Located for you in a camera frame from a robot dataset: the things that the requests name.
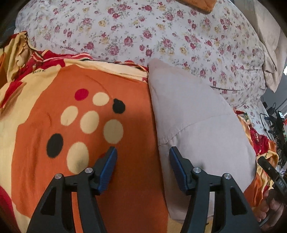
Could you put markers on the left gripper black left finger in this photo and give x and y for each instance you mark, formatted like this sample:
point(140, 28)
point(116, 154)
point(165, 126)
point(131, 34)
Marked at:
point(68, 197)

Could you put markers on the beige zip jacket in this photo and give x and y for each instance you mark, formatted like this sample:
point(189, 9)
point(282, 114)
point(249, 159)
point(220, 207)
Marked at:
point(191, 116)

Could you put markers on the person right hand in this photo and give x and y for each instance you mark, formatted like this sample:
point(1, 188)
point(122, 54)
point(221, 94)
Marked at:
point(269, 210)

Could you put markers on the orange yellow red blanket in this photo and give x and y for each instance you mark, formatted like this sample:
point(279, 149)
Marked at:
point(60, 113)

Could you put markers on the beige curtain right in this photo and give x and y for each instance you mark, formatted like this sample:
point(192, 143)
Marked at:
point(272, 38)

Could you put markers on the floral white quilt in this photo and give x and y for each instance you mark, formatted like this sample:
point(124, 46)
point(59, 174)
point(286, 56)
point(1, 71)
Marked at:
point(221, 47)

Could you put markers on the orange checkered plush mat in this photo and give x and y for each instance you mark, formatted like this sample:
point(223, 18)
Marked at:
point(205, 6)

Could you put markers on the black camera tripod rig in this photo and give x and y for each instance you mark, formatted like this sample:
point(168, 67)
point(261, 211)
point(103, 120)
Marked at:
point(273, 123)

